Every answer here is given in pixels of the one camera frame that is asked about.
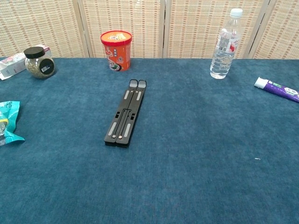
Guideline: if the black folding laptop stand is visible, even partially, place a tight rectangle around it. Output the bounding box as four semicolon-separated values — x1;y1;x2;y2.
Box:
103;78;148;148

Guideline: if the red instant noodle cup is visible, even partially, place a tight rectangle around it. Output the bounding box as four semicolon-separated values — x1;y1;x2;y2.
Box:
100;30;133;72

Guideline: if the woven bamboo screen panel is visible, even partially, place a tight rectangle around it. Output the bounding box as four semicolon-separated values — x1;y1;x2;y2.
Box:
242;0;299;60
77;0;167;59
163;0;271;59
0;0;91;58

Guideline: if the clear plastic water bottle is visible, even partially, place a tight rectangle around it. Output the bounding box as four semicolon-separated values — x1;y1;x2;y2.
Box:
209;8;243;79

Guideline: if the glass jar with black lid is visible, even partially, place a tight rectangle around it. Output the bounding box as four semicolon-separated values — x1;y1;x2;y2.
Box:
24;46;56;79

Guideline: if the purple white toothpaste tube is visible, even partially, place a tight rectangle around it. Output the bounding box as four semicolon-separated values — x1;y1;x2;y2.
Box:
254;77;299;103

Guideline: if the teal snack bag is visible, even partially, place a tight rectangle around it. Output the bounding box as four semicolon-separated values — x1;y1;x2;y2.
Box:
0;100;26;147

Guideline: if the floral print carton box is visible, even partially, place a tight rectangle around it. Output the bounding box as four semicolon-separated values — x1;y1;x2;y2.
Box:
0;44;51;81

